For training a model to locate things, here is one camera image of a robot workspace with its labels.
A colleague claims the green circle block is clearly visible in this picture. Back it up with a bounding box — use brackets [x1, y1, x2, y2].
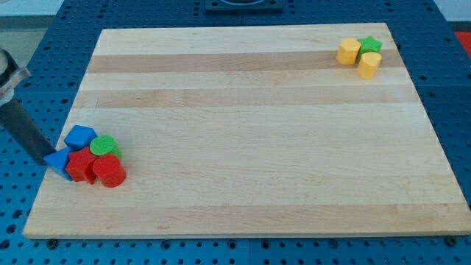
[89, 135, 122, 159]

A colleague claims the wooden board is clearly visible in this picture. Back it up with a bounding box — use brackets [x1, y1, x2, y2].
[24, 23, 470, 239]

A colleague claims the red cylinder block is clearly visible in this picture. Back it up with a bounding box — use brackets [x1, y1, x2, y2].
[92, 154, 127, 188]

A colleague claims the yellow hexagon block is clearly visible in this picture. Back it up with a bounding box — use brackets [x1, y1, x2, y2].
[336, 38, 361, 65]

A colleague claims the yellow cylinder block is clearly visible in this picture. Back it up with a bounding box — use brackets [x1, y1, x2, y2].
[357, 52, 383, 80]

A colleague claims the blue cube block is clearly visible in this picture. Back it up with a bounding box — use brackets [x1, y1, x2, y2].
[64, 125, 97, 151]

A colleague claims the red star block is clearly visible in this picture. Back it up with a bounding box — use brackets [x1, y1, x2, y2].
[65, 146, 97, 184]

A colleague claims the green star block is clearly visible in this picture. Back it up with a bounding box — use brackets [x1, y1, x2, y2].
[356, 36, 383, 63]

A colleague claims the blue triangle block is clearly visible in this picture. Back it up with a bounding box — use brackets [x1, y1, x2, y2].
[43, 147, 72, 181]

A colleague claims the grey pusher rod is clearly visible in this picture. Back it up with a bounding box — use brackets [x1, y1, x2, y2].
[1, 97, 56, 166]

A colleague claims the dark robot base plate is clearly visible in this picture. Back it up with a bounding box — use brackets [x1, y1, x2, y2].
[203, 0, 284, 13]

